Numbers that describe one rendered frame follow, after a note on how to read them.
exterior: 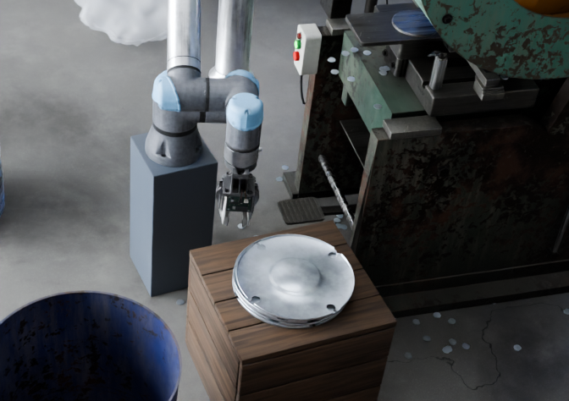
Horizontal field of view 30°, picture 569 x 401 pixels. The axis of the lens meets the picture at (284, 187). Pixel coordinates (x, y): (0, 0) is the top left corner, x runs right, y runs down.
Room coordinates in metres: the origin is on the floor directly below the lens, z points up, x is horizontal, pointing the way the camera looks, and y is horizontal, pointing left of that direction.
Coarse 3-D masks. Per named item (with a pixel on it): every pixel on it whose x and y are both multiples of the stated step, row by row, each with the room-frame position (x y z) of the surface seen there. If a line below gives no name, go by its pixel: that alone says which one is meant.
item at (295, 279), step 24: (264, 240) 1.95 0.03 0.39; (288, 240) 1.96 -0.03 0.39; (312, 240) 1.97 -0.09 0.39; (240, 264) 1.85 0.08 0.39; (264, 264) 1.87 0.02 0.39; (288, 264) 1.87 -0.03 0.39; (312, 264) 1.88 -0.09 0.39; (336, 264) 1.90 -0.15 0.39; (240, 288) 1.77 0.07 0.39; (264, 288) 1.78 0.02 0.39; (288, 288) 1.79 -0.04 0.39; (312, 288) 1.80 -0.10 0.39; (336, 288) 1.81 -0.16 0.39; (288, 312) 1.72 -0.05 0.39; (312, 312) 1.73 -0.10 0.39
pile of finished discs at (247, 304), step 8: (264, 248) 1.93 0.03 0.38; (336, 256) 1.93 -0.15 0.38; (232, 280) 1.82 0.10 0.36; (240, 296) 1.76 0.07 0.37; (256, 296) 1.76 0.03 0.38; (240, 304) 1.75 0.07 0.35; (248, 304) 1.73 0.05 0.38; (256, 312) 1.72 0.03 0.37; (264, 312) 1.71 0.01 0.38; (336, 312) 1.75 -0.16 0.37; (264, 320) 1.71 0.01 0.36; (272, 320) 1.71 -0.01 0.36; (280, 320) 1.70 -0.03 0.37; (288, 320) 1.70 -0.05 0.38; (312, 320) 1.72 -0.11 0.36; (320, 320) 1.72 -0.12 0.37; (328, 320) 1.74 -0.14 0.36
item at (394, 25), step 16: (352, 16) 2.42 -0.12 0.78; (368, 16) 2.43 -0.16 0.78; (384, 16) 2.44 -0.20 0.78; (400, 16) 2.45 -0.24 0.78; (416, 16) 2.46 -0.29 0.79; (368, 32) 2.35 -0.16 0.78; (384, 32) 2.36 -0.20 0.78; (400, 32) 2.37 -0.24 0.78; (416, 32) 2.38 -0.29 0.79; (432, 32) 2.39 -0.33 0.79; (400, 48) 2.37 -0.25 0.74; (416, 48) 2.38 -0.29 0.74; (400, 64) 2.36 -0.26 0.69
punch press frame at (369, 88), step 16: (352, 32) 2.56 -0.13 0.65; (368, 48) 2.49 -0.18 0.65; (384, 48) 2.50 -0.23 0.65; (352, 64) 2.48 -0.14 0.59; (368, 64) 2.41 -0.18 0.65; (384, 64) 2.42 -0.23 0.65; (368, 80) 2.36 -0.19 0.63; (384, 80) 2.35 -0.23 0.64; (400, 80) 2.35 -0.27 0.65; (544, 80) 2.35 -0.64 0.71; (560, 80) 2.37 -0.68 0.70; (352, 96) 2.44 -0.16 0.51; (368, 96) 2.35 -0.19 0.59; (384, 96) 2.27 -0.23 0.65; (400, 96) 2.28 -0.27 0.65; (416, 96) 2.29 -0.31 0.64; (544, 96) 2.36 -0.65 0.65; (368, 112) 2.33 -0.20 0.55; (384, 112) 2.24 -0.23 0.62; (400, 112) 2.21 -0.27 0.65; (416, 112) 2.23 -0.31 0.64; (480, 112) 2.29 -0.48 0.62; (496, 112) 2.31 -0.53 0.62; (512, 112) 2.33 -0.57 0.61; (528, 112) 2.34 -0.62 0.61; (544, 112) 2.36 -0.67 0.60; (368, 128) 2.31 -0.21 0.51; (320, 160) 2.57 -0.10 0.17; (336, 192) 2.42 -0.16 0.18; (352, 224) 2.28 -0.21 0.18
